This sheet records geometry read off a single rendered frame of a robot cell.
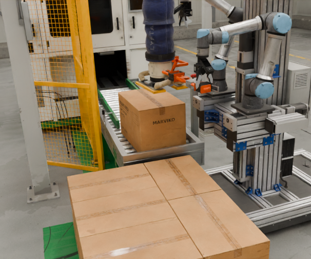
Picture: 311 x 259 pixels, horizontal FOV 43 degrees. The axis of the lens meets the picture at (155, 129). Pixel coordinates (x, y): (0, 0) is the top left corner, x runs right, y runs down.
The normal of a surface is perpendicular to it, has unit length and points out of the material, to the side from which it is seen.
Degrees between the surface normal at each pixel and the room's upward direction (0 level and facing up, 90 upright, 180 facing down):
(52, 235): 0
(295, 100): 90
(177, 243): 0
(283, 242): 0
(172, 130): 90
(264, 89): 98
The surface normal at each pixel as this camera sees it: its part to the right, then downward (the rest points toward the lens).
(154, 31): -0.39, 0.01
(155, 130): 0.36, 0.33
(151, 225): -0.04, -0.93
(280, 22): 0.19, 0.22
